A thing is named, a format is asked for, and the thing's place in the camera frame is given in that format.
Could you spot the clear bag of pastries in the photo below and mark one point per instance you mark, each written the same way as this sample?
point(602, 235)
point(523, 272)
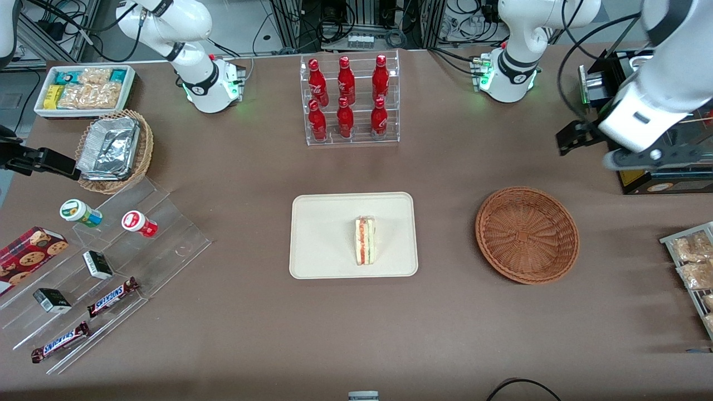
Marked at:
point(696, 275)
point(690, 248)

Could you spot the small clear cracker bag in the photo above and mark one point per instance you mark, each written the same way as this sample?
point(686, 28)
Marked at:
point(94, 76)

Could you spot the red lidded yogurt cup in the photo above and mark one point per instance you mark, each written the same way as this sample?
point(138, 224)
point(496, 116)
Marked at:
point(133, 221)

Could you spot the light tan wicker basket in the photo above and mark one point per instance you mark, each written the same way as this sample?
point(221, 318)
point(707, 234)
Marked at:
point(146, 150)

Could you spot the small grey device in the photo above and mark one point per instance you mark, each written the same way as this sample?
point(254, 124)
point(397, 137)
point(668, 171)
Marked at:
point(363, 396)

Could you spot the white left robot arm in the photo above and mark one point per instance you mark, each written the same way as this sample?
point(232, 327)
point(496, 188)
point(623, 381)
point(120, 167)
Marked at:
point(657, 100)

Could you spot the red cola bottle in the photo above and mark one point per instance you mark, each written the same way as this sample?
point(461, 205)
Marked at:
point(317, 83)
point(317, 123)
point(346, 81)
point(379, 120)
point(345, 121)
point(380, 78)

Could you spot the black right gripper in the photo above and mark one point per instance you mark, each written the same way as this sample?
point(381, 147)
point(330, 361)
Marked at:
point(23, 156)

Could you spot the black machine with yellow label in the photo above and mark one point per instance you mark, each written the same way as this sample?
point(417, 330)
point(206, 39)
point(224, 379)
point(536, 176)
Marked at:
point(668, 184)

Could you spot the clear acrylic stepped shelf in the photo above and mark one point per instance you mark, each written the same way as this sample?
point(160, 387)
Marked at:
point(167, 239)

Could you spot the white plastic snack bin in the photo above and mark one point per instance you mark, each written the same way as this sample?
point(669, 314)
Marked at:
point(131, 92)

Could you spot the triangular sandwich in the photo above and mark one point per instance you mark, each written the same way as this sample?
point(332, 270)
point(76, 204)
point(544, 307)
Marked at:
point(365, 242)

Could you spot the large clear cracker bag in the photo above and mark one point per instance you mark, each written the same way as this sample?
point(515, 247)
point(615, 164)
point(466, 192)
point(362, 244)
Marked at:
point(89, 96)

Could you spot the green lidded yogurt cup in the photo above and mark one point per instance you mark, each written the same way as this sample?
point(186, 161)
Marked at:
point(75, 210)

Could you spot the white power strip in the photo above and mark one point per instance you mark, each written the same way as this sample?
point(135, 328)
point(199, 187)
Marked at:
point(360, 40)

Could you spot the stack of foil trays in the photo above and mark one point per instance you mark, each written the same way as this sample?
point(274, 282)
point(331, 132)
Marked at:
point(108, 147)

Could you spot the Snickers chocolate bar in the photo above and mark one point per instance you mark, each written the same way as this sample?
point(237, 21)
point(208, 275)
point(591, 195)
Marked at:
point(60, 342)
point(111, 298)

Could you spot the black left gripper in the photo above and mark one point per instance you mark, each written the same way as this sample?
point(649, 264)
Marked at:
point(586, 132)

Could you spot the cream plastic tray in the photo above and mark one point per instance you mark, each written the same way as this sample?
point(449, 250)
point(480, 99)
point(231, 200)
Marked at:
point(323, 236)

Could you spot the red plaid cookie box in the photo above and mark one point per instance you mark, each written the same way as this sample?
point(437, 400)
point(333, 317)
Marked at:
point(28, 256)

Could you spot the brown round wicker basket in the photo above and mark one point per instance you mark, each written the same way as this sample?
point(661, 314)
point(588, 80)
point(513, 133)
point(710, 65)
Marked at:
point(526, 236)

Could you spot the clear acrylic bottle rack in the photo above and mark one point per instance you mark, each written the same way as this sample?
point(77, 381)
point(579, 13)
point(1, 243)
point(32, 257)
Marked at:
point(359, 120)

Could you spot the small black box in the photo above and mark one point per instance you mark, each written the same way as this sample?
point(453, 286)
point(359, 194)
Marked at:
point(52, 301)
point(97, 265)

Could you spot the yellow snack packet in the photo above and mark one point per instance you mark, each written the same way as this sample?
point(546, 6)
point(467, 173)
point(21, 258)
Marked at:
point(53, 96)

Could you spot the teal snack packet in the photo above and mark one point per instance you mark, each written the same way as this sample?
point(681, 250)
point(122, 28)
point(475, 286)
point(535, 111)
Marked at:
point(118, 74)
point(68, 77)

